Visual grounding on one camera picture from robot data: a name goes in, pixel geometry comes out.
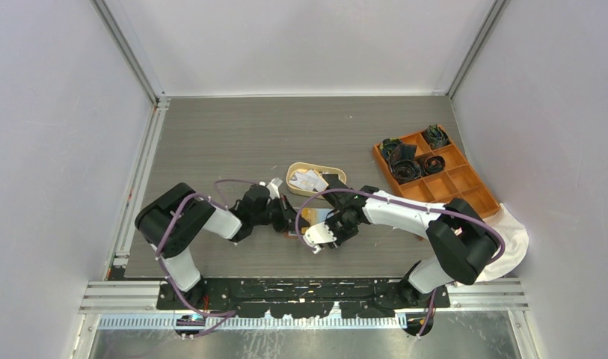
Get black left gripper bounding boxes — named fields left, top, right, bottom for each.
left=252, top=194, right=310, bottom=233

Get brown leather card holder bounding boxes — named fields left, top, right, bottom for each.
left=278, top=207, right=333, bottom=239

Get orange credit card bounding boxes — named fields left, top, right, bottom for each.
left=301, top=208, right=333, bottom=225

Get cream oval tray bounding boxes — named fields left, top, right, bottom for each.
left=286, top=162, right=347, bottom=197

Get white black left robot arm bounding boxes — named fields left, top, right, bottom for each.
left=135, top=179, right=297, bottom=309

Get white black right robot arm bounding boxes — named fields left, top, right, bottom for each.
left=318, top=179, right=506, bottom=307

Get white cards in tray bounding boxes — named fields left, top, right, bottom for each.
left=288, top=169, right=328, bottom=192

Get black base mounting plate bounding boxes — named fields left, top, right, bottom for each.
left=185, top=277, right=450, bottom=319

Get blue yellow item bundle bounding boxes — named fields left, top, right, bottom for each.
left=378, top=138, right=402, bottom=161

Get orange compartment organizer box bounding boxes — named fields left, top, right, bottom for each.
left=372, top=129, right=500, bottom=218

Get dark green item bundle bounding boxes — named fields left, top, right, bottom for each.
left=422, top=124, right=450, bottom=150

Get white bucket hat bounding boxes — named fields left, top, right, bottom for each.
left=476, top=203, right=529, bottom=282

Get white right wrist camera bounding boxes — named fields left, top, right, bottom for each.
left=302, top=222, right=337, bottom=254

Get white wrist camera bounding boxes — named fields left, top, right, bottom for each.
left=265, top=177, right=283, bottom=200
left=302, top=222, right=337, bottom=254

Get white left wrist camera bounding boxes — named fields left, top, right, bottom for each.
left=265, top=177, right=283, bottom=200

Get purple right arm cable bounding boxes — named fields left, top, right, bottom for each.
left=294, top=187, right=507, bottom=266

